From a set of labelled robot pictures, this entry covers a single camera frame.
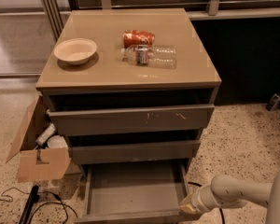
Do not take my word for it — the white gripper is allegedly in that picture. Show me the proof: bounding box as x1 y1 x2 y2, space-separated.
179 186 214 214

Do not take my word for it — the grey bottom drawer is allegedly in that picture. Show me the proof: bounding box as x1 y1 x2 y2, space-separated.
75 161 200 224

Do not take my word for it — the grey drawer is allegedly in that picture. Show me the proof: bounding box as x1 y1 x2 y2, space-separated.
49 105 215 136
75 161 200 224
69 140 200 164

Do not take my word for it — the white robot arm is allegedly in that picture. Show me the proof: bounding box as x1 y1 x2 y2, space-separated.
180 170 280 224

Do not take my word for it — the grey middle drawer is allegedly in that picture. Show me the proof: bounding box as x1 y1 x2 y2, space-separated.
69 140 200 164

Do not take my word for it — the grey top drawer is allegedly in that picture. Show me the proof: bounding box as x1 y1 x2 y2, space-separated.
49 105 215 136

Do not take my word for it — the grey three-drawer cabinet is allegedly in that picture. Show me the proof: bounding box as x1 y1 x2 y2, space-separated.
35 8 223 173

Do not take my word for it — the small dark floor device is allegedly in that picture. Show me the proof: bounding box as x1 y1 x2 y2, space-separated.
266 93 280 111

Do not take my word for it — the white cup in box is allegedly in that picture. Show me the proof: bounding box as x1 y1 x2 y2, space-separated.
48 135 67 148

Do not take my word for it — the clear plastic water bottle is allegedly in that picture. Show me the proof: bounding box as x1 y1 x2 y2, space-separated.
121 45 176 69

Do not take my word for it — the black power strip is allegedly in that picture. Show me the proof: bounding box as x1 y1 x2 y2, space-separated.
18 185 39 224

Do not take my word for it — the bottle in cardboard box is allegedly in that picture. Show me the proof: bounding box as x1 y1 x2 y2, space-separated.
35 123 56 146

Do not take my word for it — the brown cardboard box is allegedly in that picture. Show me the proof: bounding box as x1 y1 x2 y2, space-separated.
7 96 80 182

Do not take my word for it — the orange soda can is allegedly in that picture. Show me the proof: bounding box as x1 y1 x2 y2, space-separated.
123 30 155 48

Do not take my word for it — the beige paper bowl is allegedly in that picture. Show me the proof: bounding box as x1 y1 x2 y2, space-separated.
53 38 97 65

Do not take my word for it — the black cable right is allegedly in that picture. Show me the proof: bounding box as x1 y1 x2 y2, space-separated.
188 181 226 224

